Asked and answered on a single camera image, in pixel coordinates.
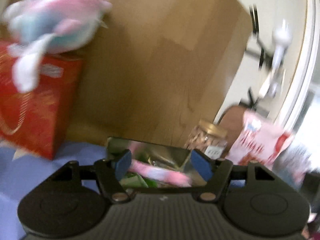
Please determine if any pink snack bar packet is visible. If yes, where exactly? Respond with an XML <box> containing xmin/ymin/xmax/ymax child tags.
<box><xmin>129</xmin><ymin>160</ymin><xmax>191</xmax><ymax>187</ymax></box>

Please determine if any green snack packet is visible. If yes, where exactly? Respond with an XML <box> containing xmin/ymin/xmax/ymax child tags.
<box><xmin>120</xmin><ymin>172</ymin><xmax>158</xmax><ymax>188</ymax></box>

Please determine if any glass jar of nuts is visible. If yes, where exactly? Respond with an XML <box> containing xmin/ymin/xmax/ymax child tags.
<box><xmin>184</xmin><ymin>119</ymin><xmax>227</xmax><ymax>159</ymax></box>

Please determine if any black sheep print box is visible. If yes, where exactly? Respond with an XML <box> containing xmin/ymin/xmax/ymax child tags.
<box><xmin>106</xmin><ymin>137</ymin><xmax>206</xmax><ymax>188</ymax></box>

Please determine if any brown chair back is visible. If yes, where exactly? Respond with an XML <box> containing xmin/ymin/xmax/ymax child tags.
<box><xmin>218</xmin><ymin>105</ymin><xmax>247</xmax><ymax>158</ymax></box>

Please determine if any pink fried twist bag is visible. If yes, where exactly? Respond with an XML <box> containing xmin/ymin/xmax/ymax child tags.
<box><xmin>226</xmin><ymin>110</ymin><xmax>294</xmax><ymax>169</ymax></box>

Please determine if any blue patterned tablecloth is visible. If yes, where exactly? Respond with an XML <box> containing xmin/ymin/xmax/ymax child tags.
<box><xmin>1</xmin><ymin>140</ymin><xmax>107</xmax><ymax>239</ymax></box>

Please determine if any red gift box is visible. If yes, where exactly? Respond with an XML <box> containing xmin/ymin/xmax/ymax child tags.
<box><xmin>1</xmin><ymin>41</ymin><xmax>83</xmax><ymax>160</ymax></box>

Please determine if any wooden board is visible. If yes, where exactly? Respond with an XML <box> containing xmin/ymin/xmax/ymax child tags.
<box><xmin>67</xmin><ymin>0</ymin><xmax>252</xmax><ymax>147</ymax></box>

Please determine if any pink blue plush toy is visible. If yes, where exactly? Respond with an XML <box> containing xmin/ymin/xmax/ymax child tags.
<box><xmin>2</xmin><ymin>0</ymin><xmax>112</xmax><ymax>93</ymax></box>

